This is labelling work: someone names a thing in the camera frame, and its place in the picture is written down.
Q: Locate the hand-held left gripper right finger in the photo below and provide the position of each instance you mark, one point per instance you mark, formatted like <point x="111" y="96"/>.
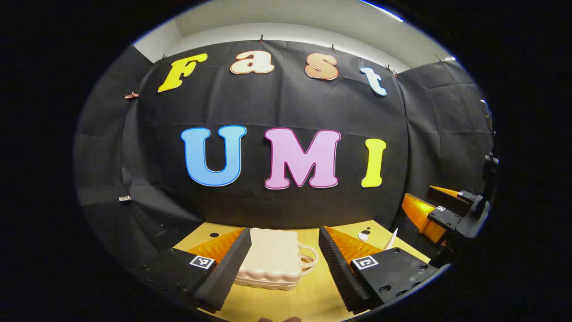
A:
<point x="339" y="273"/>

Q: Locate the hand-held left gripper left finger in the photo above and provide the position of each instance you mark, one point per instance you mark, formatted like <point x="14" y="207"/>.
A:
<point x="228" y="273"/>

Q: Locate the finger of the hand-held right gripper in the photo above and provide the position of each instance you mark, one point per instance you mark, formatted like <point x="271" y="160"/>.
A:
<point x="422" y="214"/>
<point x="451" y="197"/>

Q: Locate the small white tag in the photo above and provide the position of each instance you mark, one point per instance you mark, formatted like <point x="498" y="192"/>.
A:
<point x="124" y="198"/>

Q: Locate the black backdrop cloth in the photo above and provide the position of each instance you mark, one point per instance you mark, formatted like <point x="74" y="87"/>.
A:
<point x="268" y="107"/>

